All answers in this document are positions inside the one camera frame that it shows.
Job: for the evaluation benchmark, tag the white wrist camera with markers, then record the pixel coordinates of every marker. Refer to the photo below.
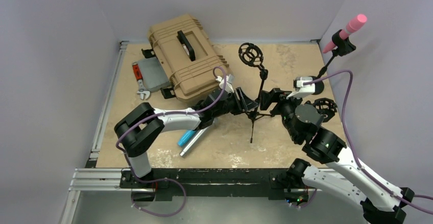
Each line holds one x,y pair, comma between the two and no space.
227,82
302,89

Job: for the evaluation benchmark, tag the grey silver microphone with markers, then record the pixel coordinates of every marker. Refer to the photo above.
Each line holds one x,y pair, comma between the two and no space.
195,139

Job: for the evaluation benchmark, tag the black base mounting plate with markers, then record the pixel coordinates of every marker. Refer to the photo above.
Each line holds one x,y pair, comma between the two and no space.
271,183

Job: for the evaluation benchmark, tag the aluminium frame rail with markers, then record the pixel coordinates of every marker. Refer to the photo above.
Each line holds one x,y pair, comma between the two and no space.
96,179

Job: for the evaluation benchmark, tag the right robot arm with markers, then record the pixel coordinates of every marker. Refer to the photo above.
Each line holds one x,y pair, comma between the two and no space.
379,200

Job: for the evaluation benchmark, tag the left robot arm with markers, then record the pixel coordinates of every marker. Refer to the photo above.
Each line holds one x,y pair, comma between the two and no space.
138,130

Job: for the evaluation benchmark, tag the pink microphone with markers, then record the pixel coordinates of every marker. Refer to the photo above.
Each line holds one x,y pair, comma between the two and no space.
351,27

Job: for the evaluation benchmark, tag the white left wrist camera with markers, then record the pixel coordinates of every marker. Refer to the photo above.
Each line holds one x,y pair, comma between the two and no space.
227,82

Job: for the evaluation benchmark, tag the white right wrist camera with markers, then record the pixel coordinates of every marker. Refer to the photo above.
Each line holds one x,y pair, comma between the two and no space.
302,89

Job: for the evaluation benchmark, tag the black round-base clip stand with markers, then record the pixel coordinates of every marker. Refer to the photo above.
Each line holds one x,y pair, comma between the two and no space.
343,46

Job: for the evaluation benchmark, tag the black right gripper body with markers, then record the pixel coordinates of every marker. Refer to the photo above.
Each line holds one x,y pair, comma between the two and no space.
284,106

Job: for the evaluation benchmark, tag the blue microphone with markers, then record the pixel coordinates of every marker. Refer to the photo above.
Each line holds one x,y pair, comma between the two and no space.
186,137

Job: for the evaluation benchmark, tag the red adjustable wrench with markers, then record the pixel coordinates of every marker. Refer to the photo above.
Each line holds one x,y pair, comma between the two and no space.
142,91

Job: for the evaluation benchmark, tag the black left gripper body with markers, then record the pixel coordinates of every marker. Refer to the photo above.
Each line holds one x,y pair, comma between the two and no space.
231,106

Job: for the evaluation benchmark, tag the tan plastic toolbox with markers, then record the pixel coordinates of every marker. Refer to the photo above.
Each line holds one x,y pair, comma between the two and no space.
187,56

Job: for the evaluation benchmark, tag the black round-base shock-mount stand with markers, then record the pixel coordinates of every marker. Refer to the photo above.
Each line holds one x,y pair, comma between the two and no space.
326,107

